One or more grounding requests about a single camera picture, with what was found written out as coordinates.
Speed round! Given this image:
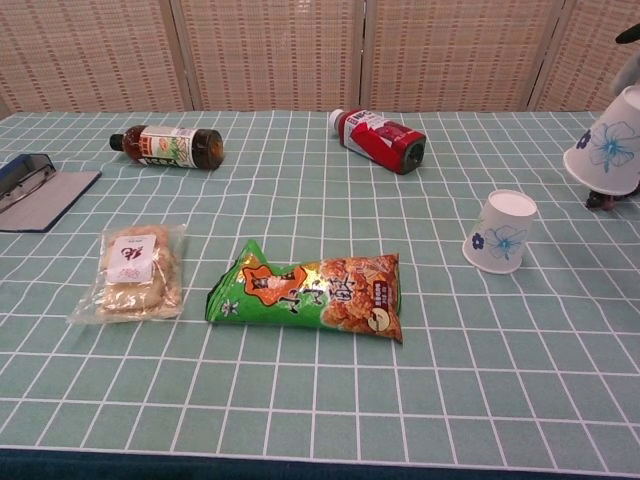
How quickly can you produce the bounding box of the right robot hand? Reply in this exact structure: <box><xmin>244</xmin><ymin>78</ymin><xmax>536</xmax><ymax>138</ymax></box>
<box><xmin>613</xmin><ymin>22</ymin><xmax>640</xmax><ymax>96</ymax></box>

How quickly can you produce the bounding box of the green snack chip bag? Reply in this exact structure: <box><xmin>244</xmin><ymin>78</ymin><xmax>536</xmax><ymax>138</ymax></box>
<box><xmin>204</xmin><ymin>238</ymin><xmax>405</xmax><ymax>345</ymax></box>

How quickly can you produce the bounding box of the woven bamboo screen panel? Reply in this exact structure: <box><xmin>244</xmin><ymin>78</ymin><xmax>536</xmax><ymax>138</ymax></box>
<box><xmin>172</xmin><ymin>0</ymin><xmax>372</xmax><ymax>113</ymax></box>
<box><xmin>360</xmin><ymin>0</ymin><xmax>571</xmax><ymax>113</ymax></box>
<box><xmin>530</xmin><ymin>0</ymin><xmax>640</xmax><ymax>113</ymax></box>
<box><xmin>0</xmin><ymin>0</ymin><xmax>187</xmax><ymax>115</ymax></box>

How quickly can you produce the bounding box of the brown tea bottle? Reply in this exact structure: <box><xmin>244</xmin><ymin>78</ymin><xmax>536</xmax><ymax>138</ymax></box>
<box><xmin>109</xmin><ymin>124</ymin><xmax>225</xmax><ymax>172</ymax></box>

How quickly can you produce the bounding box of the green checked tablecloth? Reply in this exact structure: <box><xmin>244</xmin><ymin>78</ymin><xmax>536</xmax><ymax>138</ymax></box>
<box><xmin>0</xmin><ymin>108</ymin><xmax>640</xmax><ymax>475</ymax></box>

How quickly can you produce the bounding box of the white paper cup blue flower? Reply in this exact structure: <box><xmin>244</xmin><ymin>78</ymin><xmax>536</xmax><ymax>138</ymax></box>
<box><xmin>562</xmin><ymin>84</ymin><xmax>640</xmax><ymax>197</ymax></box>
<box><xmin>461</xmin><ymin>188</ymin><xmax>538</xmax><ymax>276</ymax></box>

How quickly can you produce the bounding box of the red drink bottle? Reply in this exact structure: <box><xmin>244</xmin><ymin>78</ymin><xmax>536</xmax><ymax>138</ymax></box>
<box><xmin>328</xmin><ymin>107</ymin><xmax>427</xmax><ymax>176</ymax></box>

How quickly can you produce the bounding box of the blue ring binder folder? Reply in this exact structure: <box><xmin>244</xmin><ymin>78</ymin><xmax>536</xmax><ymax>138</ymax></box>
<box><xmin>0</xmin><ymin>153</ymin><xmax>103</xmax><ymax>234</ymax></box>

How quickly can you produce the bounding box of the dark purple grape bunch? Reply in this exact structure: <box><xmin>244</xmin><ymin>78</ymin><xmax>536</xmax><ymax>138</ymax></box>
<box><xmin>585</xmin><ymin>188</ymin><xmax>632</xmax><ymax>212</ymax></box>

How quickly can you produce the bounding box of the clear packet of pastries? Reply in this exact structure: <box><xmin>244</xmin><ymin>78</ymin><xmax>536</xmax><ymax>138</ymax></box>
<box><xmin>67</xmin><ymin>223</ymin><xmax>187</xmax><ymax>326</ymax></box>

